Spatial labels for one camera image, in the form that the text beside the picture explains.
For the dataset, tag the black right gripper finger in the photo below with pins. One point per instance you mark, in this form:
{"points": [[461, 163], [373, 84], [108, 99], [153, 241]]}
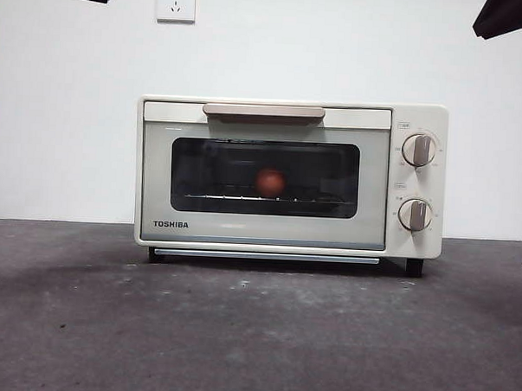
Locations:
{"points": [[516, 14]]}

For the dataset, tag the cream Toshiba toaster oven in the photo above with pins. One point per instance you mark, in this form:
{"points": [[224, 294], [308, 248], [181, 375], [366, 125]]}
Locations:
{"points": [[420, 120]]}

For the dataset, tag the cream temperature knob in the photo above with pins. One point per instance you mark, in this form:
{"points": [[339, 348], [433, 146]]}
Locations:
{"points": [[419, 150]]}

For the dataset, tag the cream timer knob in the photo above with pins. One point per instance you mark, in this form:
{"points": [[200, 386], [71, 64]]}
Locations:
{"points": [[415, 215]]}

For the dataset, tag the white wall socket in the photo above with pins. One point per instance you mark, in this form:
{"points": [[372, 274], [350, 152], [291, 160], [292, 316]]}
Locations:
{"points": [[176, 3]]}

